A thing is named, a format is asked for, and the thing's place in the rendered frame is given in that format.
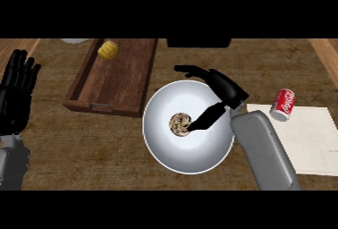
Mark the open wooden drawer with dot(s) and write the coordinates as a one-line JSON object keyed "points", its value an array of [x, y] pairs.
{"points": [[116, 77]]}

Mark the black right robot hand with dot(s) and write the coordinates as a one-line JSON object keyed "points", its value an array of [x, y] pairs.
{"points": [[220, 86]]}

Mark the red soda can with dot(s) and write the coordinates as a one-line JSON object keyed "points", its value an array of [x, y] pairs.
{"points": [[283, 104]]}

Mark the white placemat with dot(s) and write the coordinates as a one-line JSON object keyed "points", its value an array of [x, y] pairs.
{"points": [[302, 140]]}

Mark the brown cupcake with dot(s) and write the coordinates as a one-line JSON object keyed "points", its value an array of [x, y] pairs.
{"points": [[178, 125]]}

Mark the white bowl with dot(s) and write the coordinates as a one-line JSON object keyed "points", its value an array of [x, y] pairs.
{"points": [[186, 143]]}

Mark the black appliance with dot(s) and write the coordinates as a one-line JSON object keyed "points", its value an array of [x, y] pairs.
{"points": [[197, 42]]}

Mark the pale grey round object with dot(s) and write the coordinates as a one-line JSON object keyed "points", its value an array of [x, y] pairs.
{"points": [[73, 40]]}

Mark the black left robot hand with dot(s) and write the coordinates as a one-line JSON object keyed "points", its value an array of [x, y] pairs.
{"points": [[14, 89]]}

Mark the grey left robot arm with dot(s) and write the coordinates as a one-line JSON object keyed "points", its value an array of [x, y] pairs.
{"points": [[10, 161]]}

